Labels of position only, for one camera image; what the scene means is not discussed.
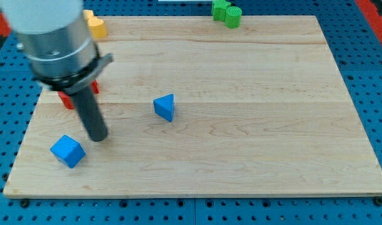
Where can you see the yellow heart wooden block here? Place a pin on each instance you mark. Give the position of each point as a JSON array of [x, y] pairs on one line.
[[97, 28]]

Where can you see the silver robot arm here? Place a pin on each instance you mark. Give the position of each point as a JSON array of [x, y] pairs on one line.
[[56, 39]]

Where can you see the green star wooden block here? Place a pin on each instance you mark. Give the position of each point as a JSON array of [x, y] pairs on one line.
[[218, 9]]

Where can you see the red wooden block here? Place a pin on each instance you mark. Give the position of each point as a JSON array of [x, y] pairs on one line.
[[67, 101]]

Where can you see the light wooden board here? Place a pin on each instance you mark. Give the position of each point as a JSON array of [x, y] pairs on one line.
[[260, 111]]

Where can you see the green wooden cylinder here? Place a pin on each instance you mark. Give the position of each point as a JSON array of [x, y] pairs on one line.
[[233, 17]]

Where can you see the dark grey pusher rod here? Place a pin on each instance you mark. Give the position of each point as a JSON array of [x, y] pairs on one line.
[[90, 115]]

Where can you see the blue wooden cube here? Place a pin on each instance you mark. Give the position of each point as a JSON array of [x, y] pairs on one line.
[[68, 151]]

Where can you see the blue wooden triangle block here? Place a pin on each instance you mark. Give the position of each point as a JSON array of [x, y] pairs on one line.
[[164, 107]]

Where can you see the yellow wooden block behind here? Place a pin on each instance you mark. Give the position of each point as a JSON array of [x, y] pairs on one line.
[[88, 14]]

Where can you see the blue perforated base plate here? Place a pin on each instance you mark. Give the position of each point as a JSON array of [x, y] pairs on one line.
[[354, 32]]

